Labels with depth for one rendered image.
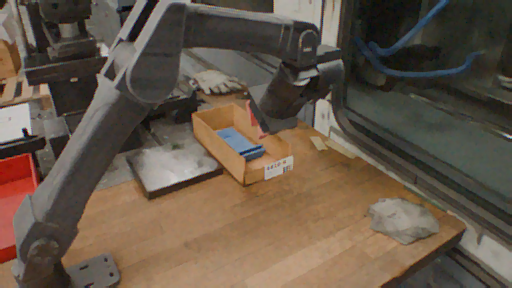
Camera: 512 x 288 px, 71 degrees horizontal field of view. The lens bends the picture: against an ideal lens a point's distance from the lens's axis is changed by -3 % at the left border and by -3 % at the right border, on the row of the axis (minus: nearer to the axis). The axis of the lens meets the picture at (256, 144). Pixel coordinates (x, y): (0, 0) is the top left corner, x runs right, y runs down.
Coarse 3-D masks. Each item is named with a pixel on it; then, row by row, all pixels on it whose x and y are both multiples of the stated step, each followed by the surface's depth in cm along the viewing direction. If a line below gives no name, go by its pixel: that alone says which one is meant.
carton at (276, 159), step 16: (208, 112) 94; (224, 112) 97; (240, 112) 95; (208, 128) 86; (224, 128) 99; (240, 128) 98; (256, 128) 90; (208, 144) 88; (224, 144) 80; (256, 144) 92; (272, 144) 86; (288, 144) 80; (224, 160) 83; (240, 160) 75; (256, 160) 86; (272, 160) 86; (288, 160) 82; (240, 176) 78; (256, 176) 78; (272, 176) 81
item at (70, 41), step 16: (48, 32) 78; (64, 32) 75; (80, 32) 78; (48, 48) 77; (64, 48) 72; (80, 48) 73; (96, 48) 75; (32, 64) 73; (48, 64) 73; (64, 64) 74; (80, 64) 76; (96, 64) 77; (32, 80) 72; (48, 80) 74
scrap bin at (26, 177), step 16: (0, 160) 76; (16, 160) 77; (32, 160) 76; (0, 176) 77; (16, 176) 79; (32, 176) 80; (0, 192) 75; (16, 192) 75; (32, 192) 75; (0, 208) 71; (16, 208) 71; (0, 224) 67; (0, 240) 64; (0, 256) 59; (16, 256) 61
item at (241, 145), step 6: (216, 132) 96; (222, 132) 96; (228, 132) 96; (234, 132) 96; (222, 138) 93; (234, 138) 93; (240, 138) 93; (234, 144) 90; (240, 144) 90; (246, 144) 90; (240, 150) 83; (246, 150) 84; (252, 150) 86
